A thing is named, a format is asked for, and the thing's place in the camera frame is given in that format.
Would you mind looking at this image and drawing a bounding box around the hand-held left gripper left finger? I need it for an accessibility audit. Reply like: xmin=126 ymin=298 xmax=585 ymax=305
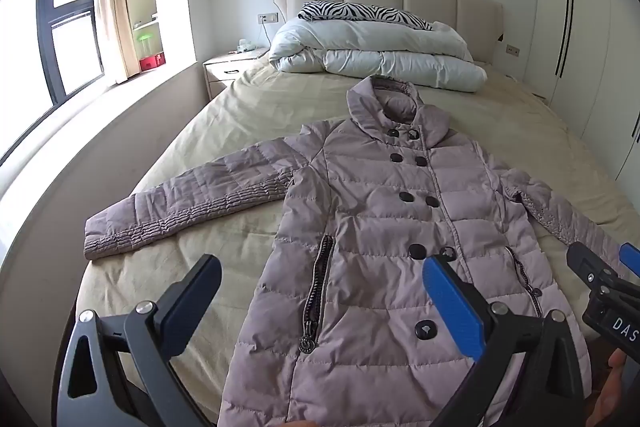
xmin=56 ymin=253 xmax=223 ymax=427

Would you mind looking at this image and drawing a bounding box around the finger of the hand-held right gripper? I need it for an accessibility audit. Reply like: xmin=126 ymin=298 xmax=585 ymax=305
xmin=618 ymin=242 xmax=640 ymax=282
xmin=566 ymin=241 xmax=623 ymax=295

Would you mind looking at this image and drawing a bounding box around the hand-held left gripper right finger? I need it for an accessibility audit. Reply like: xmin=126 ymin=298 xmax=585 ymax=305
xmin=421 ymin=253 xmax=586 ymax=427

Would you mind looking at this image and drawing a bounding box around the mauve quilted down jacket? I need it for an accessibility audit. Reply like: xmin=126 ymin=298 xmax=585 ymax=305
xmin=82 ymin=75 xmax=640 ymax=427

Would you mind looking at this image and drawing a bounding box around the person's right hand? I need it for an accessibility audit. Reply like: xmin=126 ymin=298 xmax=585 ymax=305
xmin=594 ymin=348 xmax=630 ymax=427

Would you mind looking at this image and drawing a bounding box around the bed with beige sheet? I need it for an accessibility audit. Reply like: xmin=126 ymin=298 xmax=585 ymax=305
xmin=52 ymin=52 xmax=640 ymax=427

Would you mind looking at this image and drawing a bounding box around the white wardrobe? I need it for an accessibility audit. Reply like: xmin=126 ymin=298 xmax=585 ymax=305
xmin=535 ymin=0 xmax=640 ymax=180

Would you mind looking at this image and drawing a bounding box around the beige nightstand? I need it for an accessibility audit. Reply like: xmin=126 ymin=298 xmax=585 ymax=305
xmin=202 ymin=48 xmax=271 ymax=100

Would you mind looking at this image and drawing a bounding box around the white folded duvet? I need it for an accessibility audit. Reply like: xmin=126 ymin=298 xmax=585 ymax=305
xmin=269 ymin=18 xmax=488 ymax=94

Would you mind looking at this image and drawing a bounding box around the beige curtain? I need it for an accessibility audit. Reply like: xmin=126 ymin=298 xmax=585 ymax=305
xmin=95 ymin=0 xmax=132 ymax=84

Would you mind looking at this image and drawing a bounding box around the zebra print pillow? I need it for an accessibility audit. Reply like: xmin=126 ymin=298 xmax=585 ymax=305
xmin=298 ymin=0 xmax=433 ymax=32

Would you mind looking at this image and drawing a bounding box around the black framed window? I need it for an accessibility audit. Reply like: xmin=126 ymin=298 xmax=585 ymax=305
xmin=0 ymin=0 xmax=106 ymax=168

